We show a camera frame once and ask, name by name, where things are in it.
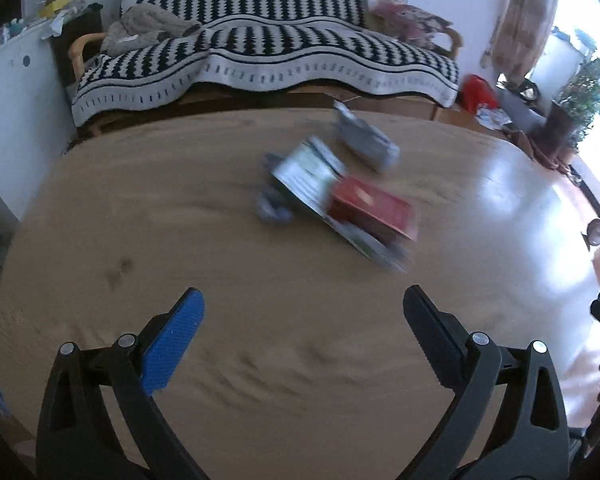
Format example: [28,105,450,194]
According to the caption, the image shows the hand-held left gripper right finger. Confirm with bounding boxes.
[402,284,571,480]

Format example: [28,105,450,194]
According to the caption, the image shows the pink printed pillow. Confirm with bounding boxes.
[365,0,454,42]

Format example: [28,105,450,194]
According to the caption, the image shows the brown crumpled cloth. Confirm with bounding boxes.
[100,4,204,57]

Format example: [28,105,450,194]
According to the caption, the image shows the red plastic bag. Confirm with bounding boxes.
[459,74,502,114]

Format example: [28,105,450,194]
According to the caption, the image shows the printed carton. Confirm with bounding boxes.
[269,136,412,274]

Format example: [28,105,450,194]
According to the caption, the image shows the wooden frame sofa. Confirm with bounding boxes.
[67,0,464,137]

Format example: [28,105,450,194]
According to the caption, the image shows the blue paper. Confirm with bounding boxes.
[256,152,297,224]

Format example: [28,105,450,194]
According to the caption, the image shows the striped blanket with white border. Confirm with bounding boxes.
[71,14,462,128]

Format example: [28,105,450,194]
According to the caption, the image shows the grey cloth bundle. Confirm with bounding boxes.
[332,100,401,174]

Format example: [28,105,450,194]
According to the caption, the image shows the yellow item on cabinet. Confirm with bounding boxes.
[37,0,76,19]

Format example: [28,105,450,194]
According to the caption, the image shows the potted plant in dark pot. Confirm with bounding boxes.
[539,29,600,162]

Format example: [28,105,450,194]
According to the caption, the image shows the beige patterned curtain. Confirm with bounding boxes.
[492,0,562,87]

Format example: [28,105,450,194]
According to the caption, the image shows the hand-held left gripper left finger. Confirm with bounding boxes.
[36,287,206,480]

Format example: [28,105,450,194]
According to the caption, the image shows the white cabinet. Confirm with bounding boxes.
[0,12,79,222]

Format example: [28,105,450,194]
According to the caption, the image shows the red cardboard box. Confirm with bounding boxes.
[326,176,420,242]

